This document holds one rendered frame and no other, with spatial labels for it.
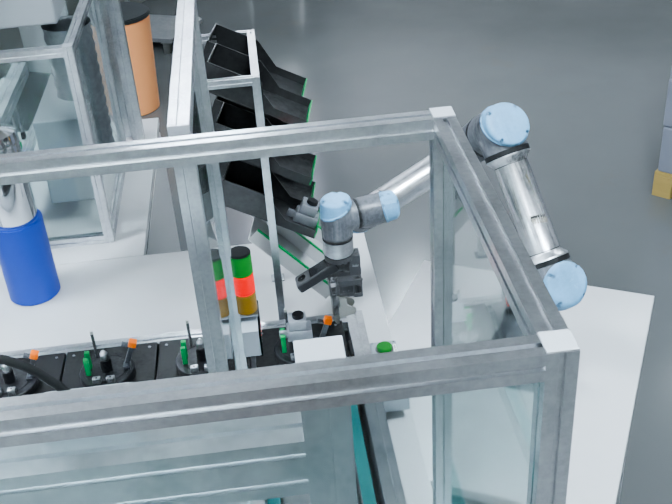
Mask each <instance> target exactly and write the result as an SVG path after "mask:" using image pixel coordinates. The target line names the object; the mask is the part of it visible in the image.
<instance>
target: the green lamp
mask: <svg viewBox="0 0 672 504"><path fill-rule="evenodd" d="M230 260H231V267H232V274H233V277H234V278H239V279H240V278H246V277H248V276H250V275H251V274H252V273H253V267H252V259H251V252H250V254H249V255H248V256H247V257H246V258H243V259H232V258H231V259H230Z"/></svg>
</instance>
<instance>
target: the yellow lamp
mask: <svg viewBox="0 0 672 504"><path fill-rule="evenodd" d="M236 302H237V309H238V314H240V315H250V314H253V313H255V312H256V311H257V309H258V306H257V298H256V290H255V292H254V293H253V294H252V295H250V296H247V297H238V296H236Z"/></svg>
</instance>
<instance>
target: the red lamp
mask: <svg viewBox="0 0 672 504"><path fill-rule="evenodd" d="M233 281H234V288H235V295H236V296H238V297H247V296H250V295H252V294H253V293H254V292H255V283H254V275H253V273H252V274H251V275H250V276H248V277H246V278H240V279H239V278H233Z"/></svg>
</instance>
